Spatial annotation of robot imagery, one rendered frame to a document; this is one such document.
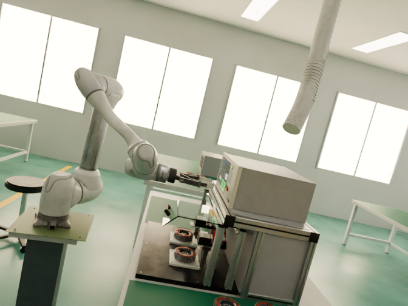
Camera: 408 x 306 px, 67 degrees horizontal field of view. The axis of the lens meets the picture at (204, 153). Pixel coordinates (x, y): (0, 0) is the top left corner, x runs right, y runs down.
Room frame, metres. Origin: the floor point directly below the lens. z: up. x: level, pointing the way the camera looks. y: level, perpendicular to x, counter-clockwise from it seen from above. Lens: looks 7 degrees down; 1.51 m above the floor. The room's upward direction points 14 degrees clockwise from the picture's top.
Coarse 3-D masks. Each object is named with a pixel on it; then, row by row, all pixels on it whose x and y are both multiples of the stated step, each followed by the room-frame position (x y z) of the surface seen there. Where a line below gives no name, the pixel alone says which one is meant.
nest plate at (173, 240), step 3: (171, 231) 1.79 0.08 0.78; (171, 234) 1.75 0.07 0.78; (171, 237) 1.70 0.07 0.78; (174, 237) 1.71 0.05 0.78; (171, 240) 1.66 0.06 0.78; (174, 240) 1.67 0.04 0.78; (177, 240) 1.68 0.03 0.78; (174, 243) 1.65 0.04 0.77; (177, 243) 1.66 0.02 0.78; (180, 243) 1.66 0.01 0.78; (183, 243) 1.66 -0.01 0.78; (186, 243) 1.67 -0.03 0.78; (189, 243) 1.68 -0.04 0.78; (189, 246) 1.66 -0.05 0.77; (192, 246) 1.67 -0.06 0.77; (195, 246) 1.67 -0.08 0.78
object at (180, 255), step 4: (176, 248) 1.51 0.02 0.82; (180, 248) 1.52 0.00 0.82; (184, 248) 1.53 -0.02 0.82; (188, 248) 1.53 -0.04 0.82; (176, 252) 1.47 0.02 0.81; (180, 252) 1.51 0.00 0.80; (184, 252) 1.50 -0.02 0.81; (188, 252) 1.52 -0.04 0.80; (192, 252) 1.51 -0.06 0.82; (176, 256) 1.45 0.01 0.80; (180, 256) 1.44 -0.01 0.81; (184, 256) 1.44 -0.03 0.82; (188, 256) 1.45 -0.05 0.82; (192, 256) 1.46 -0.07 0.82; (180, 260) 1.44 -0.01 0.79; (184, 260) 1.45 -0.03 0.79; (188, 260) 1.44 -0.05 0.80; (192, 260) 1.46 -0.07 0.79
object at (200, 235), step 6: (198, 234) 1.52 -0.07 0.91; (204, 234) 1.51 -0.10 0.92; (210, 234) 1.53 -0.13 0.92; (192, 240) 1.50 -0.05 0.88; (198, 240) 1.47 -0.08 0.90; (204, 240) 1.47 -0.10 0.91; (210, 240) 1.47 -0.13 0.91; (222, 240) 1.55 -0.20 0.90; (210, 246) 1.47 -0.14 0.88; (222, 246) 1.48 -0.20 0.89
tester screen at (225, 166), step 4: (224, 160) 1.76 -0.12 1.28; (224, 164) 1.74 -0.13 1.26; (228, 164) 1.63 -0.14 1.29; (220, 168) 1.81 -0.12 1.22; (224, 168) 1.71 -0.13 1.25; (228, 168) 1.60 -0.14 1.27; (220, 172) 1.78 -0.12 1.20; (220, 180) 1.72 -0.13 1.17; (224, 180) 1.63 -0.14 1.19; (220, 188) 1.67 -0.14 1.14
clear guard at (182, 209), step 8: (176, 200) 1.50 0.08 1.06; (176, 208) 1.38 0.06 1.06; (184, 208) 1.40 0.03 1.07; (192, 208) 1.43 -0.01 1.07; (200, 208) 1.46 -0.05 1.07; (208, 208) 1.49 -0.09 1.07; (216, 208) 1.52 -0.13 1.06; (168, 216) 1.34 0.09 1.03; (176, 216) 1.28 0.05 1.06; (184, 216) 1.29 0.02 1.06; (192, 216) 1.32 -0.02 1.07; (200, 216) 1.34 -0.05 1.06; (208, 216) 1.37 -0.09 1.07; (216, 224) 1.30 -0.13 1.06
